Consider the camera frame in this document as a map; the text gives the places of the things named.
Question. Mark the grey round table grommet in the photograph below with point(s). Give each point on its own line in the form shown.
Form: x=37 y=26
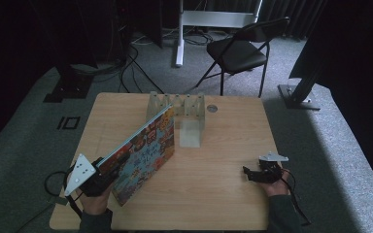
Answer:
x=212 y=108

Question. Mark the black folding chair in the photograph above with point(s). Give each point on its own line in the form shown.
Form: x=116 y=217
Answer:
x=236 y=55

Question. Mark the dark curtain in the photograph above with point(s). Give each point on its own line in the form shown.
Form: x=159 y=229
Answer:
x=291 y=16

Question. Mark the colourful cartoon picture book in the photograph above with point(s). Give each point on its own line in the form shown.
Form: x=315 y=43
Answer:
x=149 y=155

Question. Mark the person's right hand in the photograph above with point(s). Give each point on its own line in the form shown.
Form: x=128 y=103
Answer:
x=278 y=188

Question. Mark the person's left hand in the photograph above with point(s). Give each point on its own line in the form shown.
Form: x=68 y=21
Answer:
x=95 y=204

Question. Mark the black slanted metal stand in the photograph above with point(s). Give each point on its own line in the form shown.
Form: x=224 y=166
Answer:
x=299 y=95

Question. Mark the translucent plastic book rack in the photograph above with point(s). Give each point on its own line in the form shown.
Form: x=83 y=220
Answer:
x=191 y=132

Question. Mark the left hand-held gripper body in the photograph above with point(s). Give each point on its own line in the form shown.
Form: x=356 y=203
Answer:
x=92 y=184

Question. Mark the white metal desk frame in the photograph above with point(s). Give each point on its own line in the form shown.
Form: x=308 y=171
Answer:
x=213 y=18

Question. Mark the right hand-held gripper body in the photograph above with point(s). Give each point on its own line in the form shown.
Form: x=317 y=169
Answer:
x=270 y=173

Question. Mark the black stand with flat base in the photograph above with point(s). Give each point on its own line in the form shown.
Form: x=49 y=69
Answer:
x=69 y=87

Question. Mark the grey tape piece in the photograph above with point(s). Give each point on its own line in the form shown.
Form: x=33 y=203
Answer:
x=60 y=201

